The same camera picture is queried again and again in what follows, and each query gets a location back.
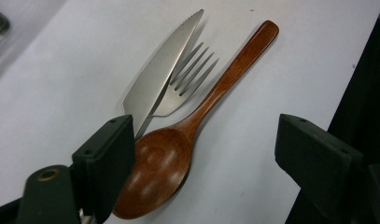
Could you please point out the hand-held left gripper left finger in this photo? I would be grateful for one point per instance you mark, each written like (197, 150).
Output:
(106, 161)

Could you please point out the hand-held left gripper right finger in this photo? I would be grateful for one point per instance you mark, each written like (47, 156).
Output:
(318, 165)

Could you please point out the brown wooden spoon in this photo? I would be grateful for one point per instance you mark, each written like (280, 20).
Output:
(159, 161)

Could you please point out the steel fork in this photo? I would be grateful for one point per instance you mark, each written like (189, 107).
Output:
(172, 102)

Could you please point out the steel table knife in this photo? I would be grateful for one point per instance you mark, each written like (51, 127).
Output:
(159, 71)

